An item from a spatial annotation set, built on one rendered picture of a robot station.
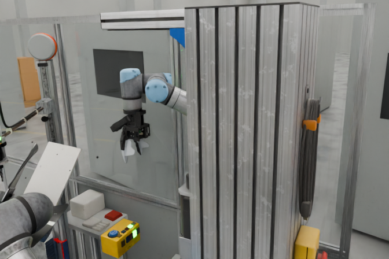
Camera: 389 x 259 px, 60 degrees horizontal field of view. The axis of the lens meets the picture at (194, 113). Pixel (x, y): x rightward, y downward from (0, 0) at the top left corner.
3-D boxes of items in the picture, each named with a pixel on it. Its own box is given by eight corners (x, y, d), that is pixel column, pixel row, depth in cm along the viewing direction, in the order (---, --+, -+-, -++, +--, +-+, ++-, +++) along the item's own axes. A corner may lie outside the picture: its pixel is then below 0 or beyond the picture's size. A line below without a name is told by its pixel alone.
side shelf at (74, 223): (86, 204, 228) (85, 200, 227) (128, 218, 210) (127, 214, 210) (56, 223, 208) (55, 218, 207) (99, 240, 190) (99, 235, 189)
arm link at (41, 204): (59, 177, 102) (3, 210, 132) (24, 191, 94) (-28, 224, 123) (75, 211, 102) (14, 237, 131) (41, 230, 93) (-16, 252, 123)
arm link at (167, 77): (172, 96, 124) (142, 97, 123) (172, 90, 135) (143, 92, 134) (172, 74, 122) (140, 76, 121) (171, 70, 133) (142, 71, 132)
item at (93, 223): (92, 218, 206) (92, 215, 205) (110, 225, 199) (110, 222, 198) (81, 226, 199) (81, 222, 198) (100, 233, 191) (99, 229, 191)
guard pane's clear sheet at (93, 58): (3, 155, 274) (-20, 25, 248) (340, 248, 153) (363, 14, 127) (3, 155, 273) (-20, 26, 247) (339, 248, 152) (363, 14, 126)
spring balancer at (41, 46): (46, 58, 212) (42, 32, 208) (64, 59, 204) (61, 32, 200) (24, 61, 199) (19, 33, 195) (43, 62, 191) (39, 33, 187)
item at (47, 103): (43, 111, 205) (41, 97, 203) (55, 110, 206) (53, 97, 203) (37, 115, 195) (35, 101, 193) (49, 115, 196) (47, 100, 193)
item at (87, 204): (87, 202, 225) (85, 187, 222) (106, 207, 218) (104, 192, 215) (67, 214, 211) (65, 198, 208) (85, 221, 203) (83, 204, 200)
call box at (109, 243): (125, 236, 170) (123, 217, 167) (140, 241, 165) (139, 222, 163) (102, 254, 157) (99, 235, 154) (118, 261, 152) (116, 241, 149)
